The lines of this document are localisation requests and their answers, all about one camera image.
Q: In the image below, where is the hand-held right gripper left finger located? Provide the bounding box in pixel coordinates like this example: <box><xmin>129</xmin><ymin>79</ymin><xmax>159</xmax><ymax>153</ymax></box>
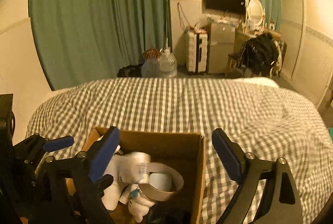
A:
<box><xmin>39</xmin><ymin>126</ymin><xmax>121</xmax><ymax>224</ymax></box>

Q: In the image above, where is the oval white mirror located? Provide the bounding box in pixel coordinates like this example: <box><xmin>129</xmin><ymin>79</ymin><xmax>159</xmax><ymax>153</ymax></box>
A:
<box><xmin>246</xmin><ymin>0</ymin><xmax>265</xmax><ymax>27</ymax></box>

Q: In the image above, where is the clear plastic bag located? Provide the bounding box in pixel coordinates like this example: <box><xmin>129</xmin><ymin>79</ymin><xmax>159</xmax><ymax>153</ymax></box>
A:
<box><xmin>193</xmin><ymin>22</ymin><xmax>209</xmax><ymax>33</ymax></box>

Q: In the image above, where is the wooden chair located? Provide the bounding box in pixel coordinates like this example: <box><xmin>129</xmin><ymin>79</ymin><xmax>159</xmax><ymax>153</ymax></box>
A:
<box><xmin>225</xmin><ymin>39</ymin><xmax>287</xmax><ymax>79</ymax></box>

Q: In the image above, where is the dark cloth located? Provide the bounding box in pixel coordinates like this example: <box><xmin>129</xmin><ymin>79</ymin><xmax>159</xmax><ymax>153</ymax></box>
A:
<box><xmin>117</xmin><ymin>65</ymin><xmax>143</xmax><ymax>77</ymax></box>

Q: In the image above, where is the cardboard box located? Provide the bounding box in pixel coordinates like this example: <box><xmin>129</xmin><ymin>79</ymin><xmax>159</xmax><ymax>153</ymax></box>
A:
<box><xmin>65</xmin><ymin>126</ymin><xmax>206</xmax><ymax>224</ymax></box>

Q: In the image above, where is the clear water jug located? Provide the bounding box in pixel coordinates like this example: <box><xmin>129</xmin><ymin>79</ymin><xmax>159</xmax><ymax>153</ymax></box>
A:
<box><xmin>159</xmin><ymin>48</ymin><xmax>178</xmax><ymax>78</ymax></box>

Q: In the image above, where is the white suitcase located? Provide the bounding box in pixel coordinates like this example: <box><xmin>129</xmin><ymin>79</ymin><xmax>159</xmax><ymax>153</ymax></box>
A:
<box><xmin>185</xmin><ymin>31</ymin><xmax>209</xmax><ymax>76</ymax></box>

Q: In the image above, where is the grey checkered blanket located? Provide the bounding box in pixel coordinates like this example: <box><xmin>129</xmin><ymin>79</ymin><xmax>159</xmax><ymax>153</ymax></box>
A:
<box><xmin>25</xmin><ymin>77</ymin><xmax>333</xmax><ymax>224</ymax></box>

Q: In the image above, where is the wooden dressing table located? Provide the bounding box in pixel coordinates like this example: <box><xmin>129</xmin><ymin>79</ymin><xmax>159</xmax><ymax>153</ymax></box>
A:
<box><xmin>234</xmin><ymin>27</ymin><xmax>281</xmax><ymax>58</ymax></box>

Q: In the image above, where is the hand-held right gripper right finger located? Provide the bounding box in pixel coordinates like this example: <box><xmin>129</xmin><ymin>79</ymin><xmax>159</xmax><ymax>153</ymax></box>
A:
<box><xmin>211</xmin><ymin>128</ymin><xmax>303</xmax><ymax>224</ymax></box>

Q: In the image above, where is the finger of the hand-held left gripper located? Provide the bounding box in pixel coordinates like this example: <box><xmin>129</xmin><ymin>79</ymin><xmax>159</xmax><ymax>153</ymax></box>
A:
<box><xmin>97</xmin><ymin>174</ymin><xmax>114</xmax><ymax>190</ymax></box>
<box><xmin>13</xmin><ymin>135</ymin><xmax>75</xmax><ymax>164</ymax></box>

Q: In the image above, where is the small grey fridge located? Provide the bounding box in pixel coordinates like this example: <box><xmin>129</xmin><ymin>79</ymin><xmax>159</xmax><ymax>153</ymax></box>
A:
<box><xmin>207</xmin><ymin>23</ymin><xmax>238</xmax><ymax>74</ymax></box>

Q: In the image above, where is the grey tape roll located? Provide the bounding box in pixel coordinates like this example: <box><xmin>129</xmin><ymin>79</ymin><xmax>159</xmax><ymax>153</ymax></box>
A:
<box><xmin>137</xmin><ymin>162</ymin><xmax>184</xmax><ymax>202</ymax></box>

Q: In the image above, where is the black jacket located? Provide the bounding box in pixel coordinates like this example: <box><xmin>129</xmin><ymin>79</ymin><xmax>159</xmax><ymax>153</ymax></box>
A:
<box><xmin>238</xmin><ymin>33</ymin><xmax>279</xmax><ymax>75</ymax></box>

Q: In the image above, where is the white bed sheet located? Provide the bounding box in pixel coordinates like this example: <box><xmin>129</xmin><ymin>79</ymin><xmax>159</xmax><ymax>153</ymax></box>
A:
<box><xmin>47</xmin><ymin>77</ymin><xmax>280</xmax><ymax>96</ymax></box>

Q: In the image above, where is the wide green curtain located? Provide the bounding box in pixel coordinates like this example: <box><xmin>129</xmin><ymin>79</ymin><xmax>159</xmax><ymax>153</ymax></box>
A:
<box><xmin>28</xmin><ymin>0</ymin><xmax>173</xmax><ymax>90</ymax></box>

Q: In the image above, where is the brown patterned bag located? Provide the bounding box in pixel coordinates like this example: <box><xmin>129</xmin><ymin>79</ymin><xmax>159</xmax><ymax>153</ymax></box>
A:
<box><xmin>143</xmin><ymin>48</ymin><xmax>160</xmax><ymax>60</ymax></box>

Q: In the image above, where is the white pump bottle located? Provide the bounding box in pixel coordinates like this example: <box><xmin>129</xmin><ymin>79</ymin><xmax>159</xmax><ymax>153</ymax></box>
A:
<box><xmin>127</xmin><ymin>188</ymin><xmax>157</xmax><ymax>223</ymax></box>

